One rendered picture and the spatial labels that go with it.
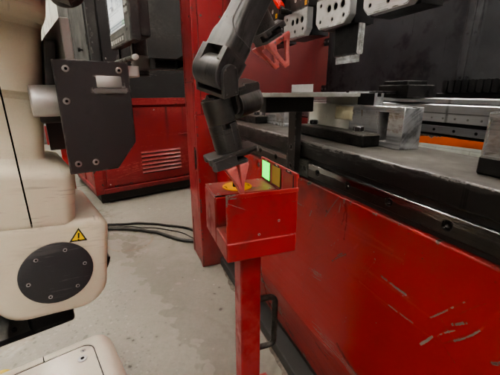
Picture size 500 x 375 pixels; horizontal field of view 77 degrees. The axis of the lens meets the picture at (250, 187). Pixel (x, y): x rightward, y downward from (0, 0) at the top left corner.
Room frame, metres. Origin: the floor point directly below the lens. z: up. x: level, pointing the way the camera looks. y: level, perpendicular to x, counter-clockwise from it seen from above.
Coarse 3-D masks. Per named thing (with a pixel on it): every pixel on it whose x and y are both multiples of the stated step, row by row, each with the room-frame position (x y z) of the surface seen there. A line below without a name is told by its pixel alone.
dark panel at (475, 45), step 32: (448, 0) 1.24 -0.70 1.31; (480, 0) 1.14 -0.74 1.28; (384, 32) 1.51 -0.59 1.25; (416, 32) 1.35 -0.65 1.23; (448, 32) 1.23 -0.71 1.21; (480, 32) 1.12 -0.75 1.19; (352, 64) 1.69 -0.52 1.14; (384, 64) 1.49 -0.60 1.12; (416, 64) 1.33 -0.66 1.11; (448, 64) 1.21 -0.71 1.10; (480, 64) 1.10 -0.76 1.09
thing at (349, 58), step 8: (360, 24) 0.90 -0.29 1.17; (336, 32) 0.99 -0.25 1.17; (344, 32) 0.95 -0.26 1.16; (352, 32) 0.92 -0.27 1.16; (360, 32) 0.90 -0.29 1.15; (336, 40) 0.98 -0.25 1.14; (344, 40) 0.95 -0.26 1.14; (352, 40) 0.92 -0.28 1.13; (360, 40) 0.90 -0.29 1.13; (336, 48) 0.98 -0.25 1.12; (344, 48) 0.95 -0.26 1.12; (352, 48) 0.92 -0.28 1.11; (360, 48) 0.90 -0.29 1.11; (336, 56) 0.98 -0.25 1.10; (344, 56) 0.96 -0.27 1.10; (352, 56) 0.93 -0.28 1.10; (336, 64) 0.99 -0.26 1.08
